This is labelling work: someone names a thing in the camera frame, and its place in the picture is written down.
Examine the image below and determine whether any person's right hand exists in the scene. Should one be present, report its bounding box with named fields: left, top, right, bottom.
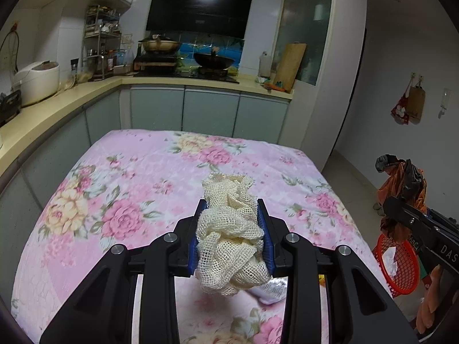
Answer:
left=415, top=265, right=444, bottom=334

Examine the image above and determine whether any wooden cutting board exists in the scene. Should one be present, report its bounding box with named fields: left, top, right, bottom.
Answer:
left=273, top=43, right=307, bottom=92

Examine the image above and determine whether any hanging red cloth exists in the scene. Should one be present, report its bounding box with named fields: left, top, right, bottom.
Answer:
left=390, top=76, right=414, bottom=125

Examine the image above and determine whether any brass coloured pan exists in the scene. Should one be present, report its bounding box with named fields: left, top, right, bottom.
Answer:
left=139, top=34, right=181, bottom=55

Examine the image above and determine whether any metal spice rack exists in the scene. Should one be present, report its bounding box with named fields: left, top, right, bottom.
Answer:
left=82, top=4, right=125, bottom=81

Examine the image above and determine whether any brown and black plastic bag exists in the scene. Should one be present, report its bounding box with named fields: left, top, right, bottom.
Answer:
left=374, top=154, right=427, bottom=243

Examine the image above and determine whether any white plastic bottle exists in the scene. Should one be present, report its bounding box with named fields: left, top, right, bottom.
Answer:
left=258, top=51, right=271, bottom=79

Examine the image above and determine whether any white rice cooker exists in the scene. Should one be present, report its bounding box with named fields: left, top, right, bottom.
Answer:
left=12, top=60, right=60, bottom=107

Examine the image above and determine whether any black wok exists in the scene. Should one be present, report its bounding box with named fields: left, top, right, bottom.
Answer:
left=193, top=52, right=234, bottom=71

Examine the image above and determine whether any red plastic mesh basket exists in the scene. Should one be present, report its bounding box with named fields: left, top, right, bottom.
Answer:
left=373, top=234, right=420, bottom=297

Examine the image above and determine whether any hanging brown board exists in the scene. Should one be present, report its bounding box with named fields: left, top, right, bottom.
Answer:
left=406, top=81, right=425, bottom=124

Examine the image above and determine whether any pink floral tablecloth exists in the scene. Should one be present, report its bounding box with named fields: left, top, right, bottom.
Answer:
left=12, top=130, right=383, bottom=343

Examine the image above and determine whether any cream mesh cloth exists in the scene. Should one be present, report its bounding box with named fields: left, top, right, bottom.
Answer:
left=195, top=173, right=271, bottom=296

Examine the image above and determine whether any white printed snack packet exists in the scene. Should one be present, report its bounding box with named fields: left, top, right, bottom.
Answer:
left=248, top=277, right=288, bottom=305

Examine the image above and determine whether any black range hood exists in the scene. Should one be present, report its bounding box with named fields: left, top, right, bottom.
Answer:
left=145, top=0, right=252, bottom=39

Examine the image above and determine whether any black countertop appliance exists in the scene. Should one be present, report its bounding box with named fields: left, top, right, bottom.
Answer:
left=0, top=90, right=22, bottom=127

